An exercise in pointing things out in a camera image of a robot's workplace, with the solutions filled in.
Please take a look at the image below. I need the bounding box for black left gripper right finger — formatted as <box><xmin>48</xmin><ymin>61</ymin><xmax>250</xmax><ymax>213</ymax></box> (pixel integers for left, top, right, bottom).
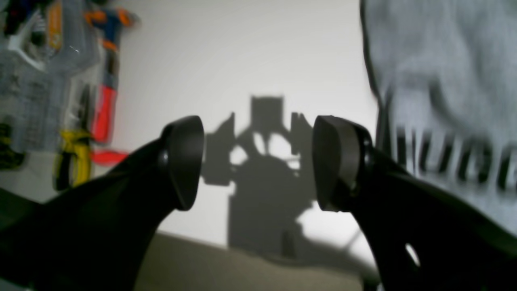
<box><xmin>312</xmin><ymin>116</ymin><xmax>516</xmax><ymax>291</ymax></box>

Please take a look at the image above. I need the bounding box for grey T-shirt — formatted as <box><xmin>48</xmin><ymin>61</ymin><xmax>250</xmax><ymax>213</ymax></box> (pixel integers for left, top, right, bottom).
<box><xmin>360</xmin><ymin>0</ymin><xmax>517</xmax><ymax>236</ymax></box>

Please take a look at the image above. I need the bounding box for yellow black clamp tool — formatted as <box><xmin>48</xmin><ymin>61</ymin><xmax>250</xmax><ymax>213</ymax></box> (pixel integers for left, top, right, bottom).
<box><xmin>53</xmin><ymin>129</ymin><xmax>92</xmax><ymax>192</ymax></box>

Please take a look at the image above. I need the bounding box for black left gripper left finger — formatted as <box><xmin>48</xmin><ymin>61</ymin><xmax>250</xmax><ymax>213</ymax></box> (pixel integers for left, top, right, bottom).
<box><xmin>0</xmin><ymin>116</ymin><xmax>204</xmax><ymax>291</ymax></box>

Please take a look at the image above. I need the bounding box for clear plastic storage bin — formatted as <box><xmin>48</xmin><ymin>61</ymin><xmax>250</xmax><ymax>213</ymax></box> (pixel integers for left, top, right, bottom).
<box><xmin>1</xmin><ymin>0</ymin><xmax>99</xmax><ymax>153</ymax></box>

